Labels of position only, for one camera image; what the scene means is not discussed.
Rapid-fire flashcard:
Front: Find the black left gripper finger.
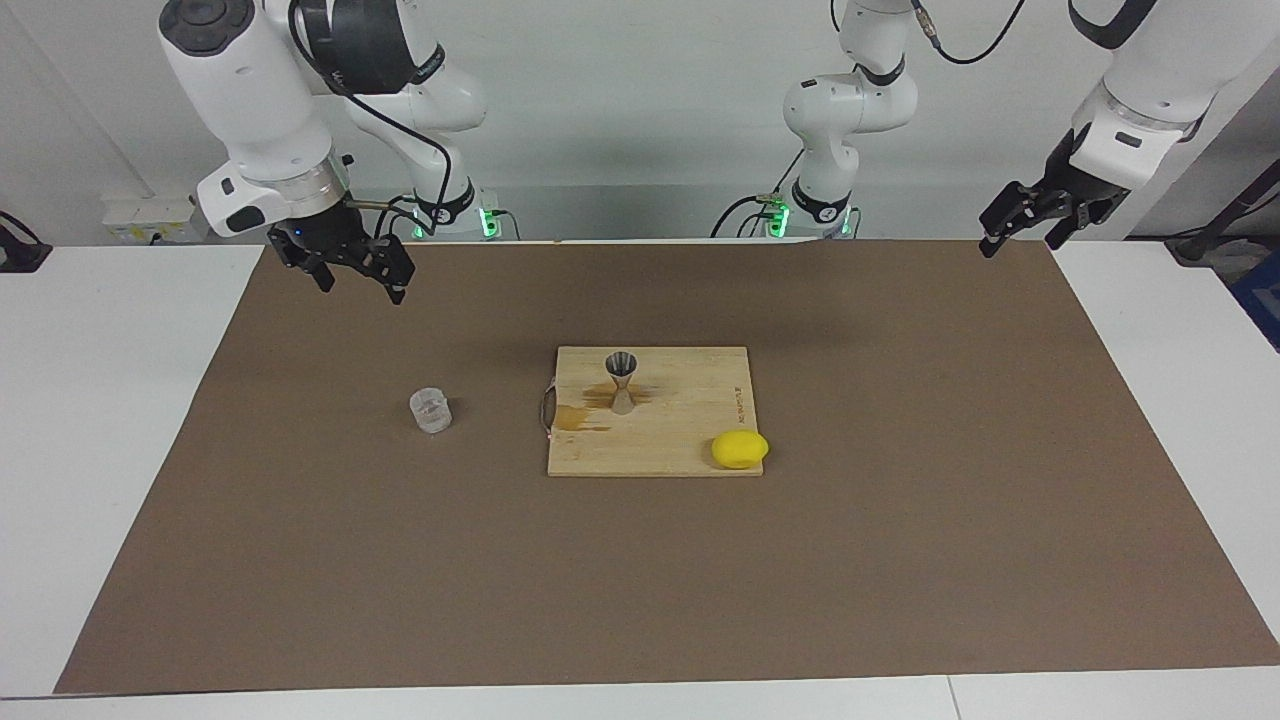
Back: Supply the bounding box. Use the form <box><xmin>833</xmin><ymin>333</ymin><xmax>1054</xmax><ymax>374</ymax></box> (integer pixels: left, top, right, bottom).
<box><xmin>1043</xmin><ymin>201</ymin><xmax>1097</xmax><ymax>252</ymax></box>
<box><xmin>978</xmin><ymin>180</ymin><xmax>1047</xmax><ymax>260</ymax></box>

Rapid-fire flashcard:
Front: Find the metal jigger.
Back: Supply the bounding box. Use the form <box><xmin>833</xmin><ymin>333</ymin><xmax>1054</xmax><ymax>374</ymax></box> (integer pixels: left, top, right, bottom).
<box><xmin>604</xmin><ymin>351</ymin><xmax>641</xmax><ymax>416</ymax></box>

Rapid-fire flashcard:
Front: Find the black tripod stand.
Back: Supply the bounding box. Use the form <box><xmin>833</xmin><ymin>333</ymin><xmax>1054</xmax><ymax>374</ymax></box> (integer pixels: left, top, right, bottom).
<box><xmin>1168</xmin><ymin>158</ymin><xmax>1280</xmax><ymax>266</ymax></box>

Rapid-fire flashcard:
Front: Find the white power strip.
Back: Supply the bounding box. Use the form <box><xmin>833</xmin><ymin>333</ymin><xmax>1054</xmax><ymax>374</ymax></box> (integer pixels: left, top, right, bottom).
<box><xmin>100</xmin><ymin>195</ymin><xmax>196</xmax><ymax>244</ymax></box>

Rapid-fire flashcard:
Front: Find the blue box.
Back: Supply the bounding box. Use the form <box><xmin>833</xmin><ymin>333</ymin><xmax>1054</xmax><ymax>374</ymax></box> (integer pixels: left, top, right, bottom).
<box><xmin>1232</xmin><ymin>250</ymin><xmax>1280</xmax><ymax>353</ymax></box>

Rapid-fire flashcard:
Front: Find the black clamp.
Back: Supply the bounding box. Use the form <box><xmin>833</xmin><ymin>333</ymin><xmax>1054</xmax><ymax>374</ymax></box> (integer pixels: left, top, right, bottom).
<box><xmin>0</xmin><ymin>210</ymin><xmax>53</xmax><ymax>273</ymax></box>

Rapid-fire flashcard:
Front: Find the wooden cutting board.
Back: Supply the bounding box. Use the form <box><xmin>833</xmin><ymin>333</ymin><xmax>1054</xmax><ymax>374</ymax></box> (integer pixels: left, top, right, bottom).
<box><xmin>538</xmin><ymin>346</ymin><xmax>764</xmax><ymax>478</ymax></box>

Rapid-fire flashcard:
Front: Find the yellow lemon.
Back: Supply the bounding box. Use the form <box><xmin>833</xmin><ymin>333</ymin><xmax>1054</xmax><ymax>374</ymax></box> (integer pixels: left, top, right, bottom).
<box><xmin>710</xmin><ymin>429</ymin><xmax>771</xmax><ymax>470</ymax></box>

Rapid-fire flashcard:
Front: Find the brown table mat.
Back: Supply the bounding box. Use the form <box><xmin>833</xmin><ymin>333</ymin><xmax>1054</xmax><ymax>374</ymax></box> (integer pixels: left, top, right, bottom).
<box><xmin>52</xmin><ymin>238</ymin><xmax>1280</xmax><ymax>696</ymax></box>

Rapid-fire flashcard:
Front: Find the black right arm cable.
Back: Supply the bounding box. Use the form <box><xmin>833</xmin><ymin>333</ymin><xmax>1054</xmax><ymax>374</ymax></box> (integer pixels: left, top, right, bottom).
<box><xmin>288</xmin><ymin>0</ymin><xmax>453</xmax><ymax>241</ymax></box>

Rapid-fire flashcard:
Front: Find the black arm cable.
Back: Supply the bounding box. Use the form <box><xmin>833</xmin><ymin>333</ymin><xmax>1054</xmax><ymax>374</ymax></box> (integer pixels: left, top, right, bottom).
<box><xmin>288</xmin><ymin>0</ymin><xmax>453</xmax><ymax>241</ymax></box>
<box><xmin>823</xmin><ymin>0</ymin><xmax>1031</xmax><ymax>67</ymax></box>

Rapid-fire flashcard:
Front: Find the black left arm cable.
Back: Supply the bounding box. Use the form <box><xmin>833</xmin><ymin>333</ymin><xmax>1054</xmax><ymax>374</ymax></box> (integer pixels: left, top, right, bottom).
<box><xmin>823</xmin><ymin>0</ymin><xmax>1031</xmax><ymax>67</ymax></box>

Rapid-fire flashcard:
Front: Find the black base cable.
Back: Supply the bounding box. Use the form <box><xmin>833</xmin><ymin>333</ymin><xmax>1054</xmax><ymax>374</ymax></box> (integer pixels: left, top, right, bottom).
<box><xmin>710</xmin><ymin>148</ymin><xmax>806</xmax><ymax>239</ymax></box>

